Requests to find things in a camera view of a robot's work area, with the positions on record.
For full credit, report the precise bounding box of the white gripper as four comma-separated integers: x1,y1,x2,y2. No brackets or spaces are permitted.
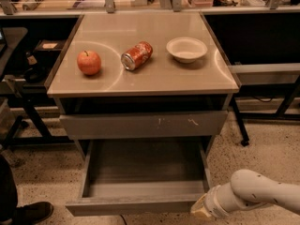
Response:
190,186,229,219

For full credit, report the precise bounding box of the grey drawer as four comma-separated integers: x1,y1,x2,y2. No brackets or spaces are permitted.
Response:
60,111,228,140
66,138,211,217

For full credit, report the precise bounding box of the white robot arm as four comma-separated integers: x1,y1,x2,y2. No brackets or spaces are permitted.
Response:
190,169,300,218

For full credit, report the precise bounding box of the grey top drawer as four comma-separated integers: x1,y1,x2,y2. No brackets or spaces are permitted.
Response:
60,111,228,140

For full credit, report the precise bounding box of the grey drawer cabinet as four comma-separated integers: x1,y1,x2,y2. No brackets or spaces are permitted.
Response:
48,11,238,145

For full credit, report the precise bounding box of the white paper bowl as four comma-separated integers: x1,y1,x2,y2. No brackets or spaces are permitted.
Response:
166,37,208,64

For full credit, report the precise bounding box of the crushed orange soda can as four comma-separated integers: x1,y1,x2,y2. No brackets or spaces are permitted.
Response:
121,41,153,71

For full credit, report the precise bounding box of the black shoe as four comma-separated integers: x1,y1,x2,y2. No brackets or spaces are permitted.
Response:
12,202,53,225

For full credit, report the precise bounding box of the red apple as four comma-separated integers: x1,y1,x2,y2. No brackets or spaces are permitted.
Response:
77,51,101,76

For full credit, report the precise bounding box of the dark trouser leg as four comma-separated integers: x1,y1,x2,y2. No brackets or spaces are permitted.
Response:
0,156,18,224

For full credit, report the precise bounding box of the black side desk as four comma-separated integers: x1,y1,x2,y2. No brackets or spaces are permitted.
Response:
0,27,72,150

